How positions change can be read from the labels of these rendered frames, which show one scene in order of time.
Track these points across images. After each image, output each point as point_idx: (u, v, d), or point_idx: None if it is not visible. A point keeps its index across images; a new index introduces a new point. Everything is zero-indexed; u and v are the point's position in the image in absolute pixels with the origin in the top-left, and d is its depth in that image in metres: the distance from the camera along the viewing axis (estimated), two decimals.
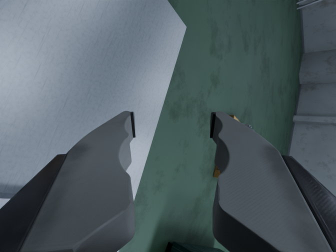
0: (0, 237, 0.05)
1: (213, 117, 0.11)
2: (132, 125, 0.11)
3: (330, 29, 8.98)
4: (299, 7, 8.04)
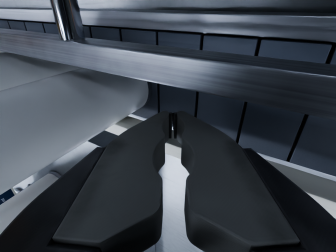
0: (40, 218, 0.06)
1: (175, 118, 0.11)
2: (169, 125, 0.11)
3: None
4: None
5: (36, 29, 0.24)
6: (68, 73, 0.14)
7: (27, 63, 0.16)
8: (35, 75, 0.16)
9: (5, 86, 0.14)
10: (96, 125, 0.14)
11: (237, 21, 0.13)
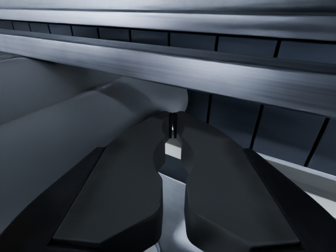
0: (40, 218, 0.06)
1: (174, 118, 0.11)
2: (169, 126, 0.11)
3: None
4: None
5: (193, 45, 0.15)
6: (109, 84, 0.12)
7: (79, 79, 0.13)
8: None
9: None
10: None
11: None
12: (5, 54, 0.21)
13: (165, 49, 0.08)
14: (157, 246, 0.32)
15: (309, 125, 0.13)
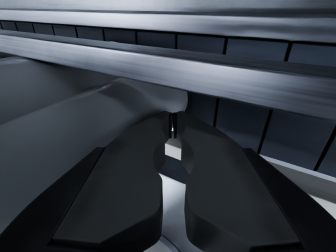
0: (40, 218, 0.06)
1: (175, 118, 0.11)
2: (169, 125, 0.11)
3: None
4: None
5: (257, 53, 0.13)
6: (104, 84, 0.13)
7: (82, 87, 0.14)
8: None
9: None
10: None
11: None
12: None
13: (297, 68, 0.06)
14: None
15: None
